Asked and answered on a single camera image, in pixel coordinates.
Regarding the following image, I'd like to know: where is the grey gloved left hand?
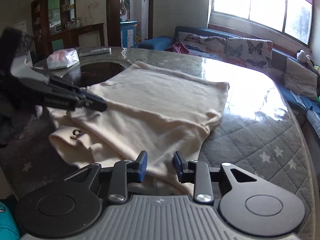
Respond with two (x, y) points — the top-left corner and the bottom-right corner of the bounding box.
(1, 27), (43, 148)

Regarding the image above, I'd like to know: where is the panda plush toy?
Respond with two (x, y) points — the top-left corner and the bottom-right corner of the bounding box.
(296, 49), (313, 67)

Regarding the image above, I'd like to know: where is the dark wooden sideboard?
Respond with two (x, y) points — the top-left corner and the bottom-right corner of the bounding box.
(31, 0), (105, 59)

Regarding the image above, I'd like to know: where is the pink white tissue pack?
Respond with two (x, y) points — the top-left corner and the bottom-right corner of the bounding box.
(47, 48), (80, 70)

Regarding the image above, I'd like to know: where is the grey remote control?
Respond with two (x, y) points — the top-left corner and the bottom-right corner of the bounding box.
(78, 47), (112, 57)

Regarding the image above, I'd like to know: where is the butterfly cushion right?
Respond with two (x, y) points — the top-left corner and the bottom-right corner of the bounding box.
(226, 38), (273, 76)

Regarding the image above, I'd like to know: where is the window with frame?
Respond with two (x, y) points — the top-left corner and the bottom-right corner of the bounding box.
(213, 0), (313, 45)

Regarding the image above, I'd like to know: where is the blue white small cabinet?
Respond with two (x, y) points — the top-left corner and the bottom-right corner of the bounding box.
(120, 21), (138, 48)

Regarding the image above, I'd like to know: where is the butterfly cushion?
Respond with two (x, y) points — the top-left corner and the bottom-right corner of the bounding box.
(226, 38), (273, 76)
(176, 31), (226, 61)

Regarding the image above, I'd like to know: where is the plain beige cushion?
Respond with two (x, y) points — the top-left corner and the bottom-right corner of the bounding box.
(284, 58), (318, 101)

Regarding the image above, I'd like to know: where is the black round induction cooktop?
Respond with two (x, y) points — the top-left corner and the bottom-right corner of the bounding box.
(58, 61), (126, 88)

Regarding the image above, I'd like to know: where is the magenta crumpled cloth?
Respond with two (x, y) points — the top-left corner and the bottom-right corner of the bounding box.
(165, 42), (190, 54)

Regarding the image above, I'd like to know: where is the teal sleeved right forearm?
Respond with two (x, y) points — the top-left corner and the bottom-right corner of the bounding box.
(0, 203), (20, 240)

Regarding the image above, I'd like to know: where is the butterfly cushion left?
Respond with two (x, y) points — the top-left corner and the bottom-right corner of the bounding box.
(176, 31), (226, 61)

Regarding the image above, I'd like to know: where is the cream peach garment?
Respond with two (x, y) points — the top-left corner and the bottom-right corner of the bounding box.
(49, 61), (229, 195)

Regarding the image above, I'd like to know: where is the blue corner sofa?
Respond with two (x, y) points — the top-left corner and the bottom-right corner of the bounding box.
(136, 26), (319, 135)

